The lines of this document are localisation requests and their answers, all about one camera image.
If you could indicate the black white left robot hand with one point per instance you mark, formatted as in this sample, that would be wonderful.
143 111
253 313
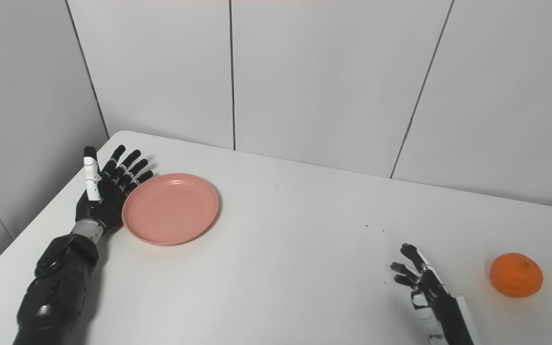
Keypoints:
108 206

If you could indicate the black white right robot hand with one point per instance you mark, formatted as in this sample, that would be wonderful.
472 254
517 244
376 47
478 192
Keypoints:
448 316

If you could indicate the orange fruit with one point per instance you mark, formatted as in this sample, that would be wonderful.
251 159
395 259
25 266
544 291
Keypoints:
516 275

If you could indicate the pink plastic plate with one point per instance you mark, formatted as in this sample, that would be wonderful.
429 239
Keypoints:
170 210

